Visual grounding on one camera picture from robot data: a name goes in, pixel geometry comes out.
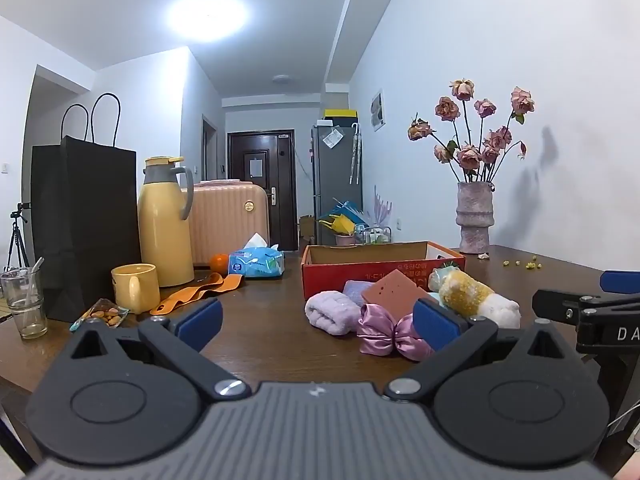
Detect black paper bag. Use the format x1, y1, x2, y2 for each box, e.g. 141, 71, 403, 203
31, 92, 143, 323

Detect yellow mug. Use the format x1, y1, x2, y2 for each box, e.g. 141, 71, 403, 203
111, 263, 161, 315

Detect purple feather decoration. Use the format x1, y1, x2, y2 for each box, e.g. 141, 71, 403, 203
372, 185, 396, 232

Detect yellow blue bags pile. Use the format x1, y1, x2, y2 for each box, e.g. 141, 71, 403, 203
317, 199, 366, 236

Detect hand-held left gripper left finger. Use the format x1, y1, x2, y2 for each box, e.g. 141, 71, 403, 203
67, 297, 252, 402

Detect grey fridge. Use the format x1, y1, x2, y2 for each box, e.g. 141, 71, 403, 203
311, 124, 364, 246

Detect dark entrance door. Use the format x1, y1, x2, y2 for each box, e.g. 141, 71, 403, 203
227, 130, 299, 252

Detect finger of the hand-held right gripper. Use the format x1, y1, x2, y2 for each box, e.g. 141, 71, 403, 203
531, 288, 640, 324
600, 270, 640, 293

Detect terracotta sponge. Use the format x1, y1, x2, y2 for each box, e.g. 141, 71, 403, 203
361, 269, 432, 321

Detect lilac fluffy towel roll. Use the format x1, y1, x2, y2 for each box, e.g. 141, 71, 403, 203
305, 292, 369, 339

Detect pink suitcase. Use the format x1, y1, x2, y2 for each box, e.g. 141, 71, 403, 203
181, 179, 271, 267

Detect wall picture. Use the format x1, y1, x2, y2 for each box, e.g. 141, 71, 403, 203
370, 89, 389, 133

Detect pink textured vase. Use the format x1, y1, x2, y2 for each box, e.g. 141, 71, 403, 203
456, 181, 496, 255

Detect yellow thermos jug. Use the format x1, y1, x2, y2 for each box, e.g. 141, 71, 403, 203
137, 156, 196, 288

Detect black tripod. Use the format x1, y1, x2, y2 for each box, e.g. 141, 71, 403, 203
4, 202, 32, 271

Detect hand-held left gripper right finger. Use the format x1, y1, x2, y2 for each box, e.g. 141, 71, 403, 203
384, 298, 581, 403

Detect clear drinking glass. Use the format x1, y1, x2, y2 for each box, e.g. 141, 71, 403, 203
0, 267, 49, 340

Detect round ceiling lamp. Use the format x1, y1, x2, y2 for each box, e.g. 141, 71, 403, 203
167, 0, 250, 43

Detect clear packet of nuts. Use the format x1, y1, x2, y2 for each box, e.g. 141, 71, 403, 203
69, 298, 130, 332

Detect blue tissue pack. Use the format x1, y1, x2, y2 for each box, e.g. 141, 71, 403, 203
228, 232, 286, 279

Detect wire basket of bottles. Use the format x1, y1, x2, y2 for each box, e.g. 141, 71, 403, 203
355, 225, 392, 246

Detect orange strap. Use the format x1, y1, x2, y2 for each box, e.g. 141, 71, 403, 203
150, 272, 246, 317

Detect yellow white plush toy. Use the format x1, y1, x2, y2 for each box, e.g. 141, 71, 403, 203
439, 270, 521, 330

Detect red cardboard box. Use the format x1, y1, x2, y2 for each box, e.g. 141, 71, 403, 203
301, 241, 466, 301

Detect white folded umbrella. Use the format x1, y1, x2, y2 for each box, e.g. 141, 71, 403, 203
349, 122, 362, 185

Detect dried pink roses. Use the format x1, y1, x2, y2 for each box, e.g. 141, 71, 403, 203
407, 78, 536, 184

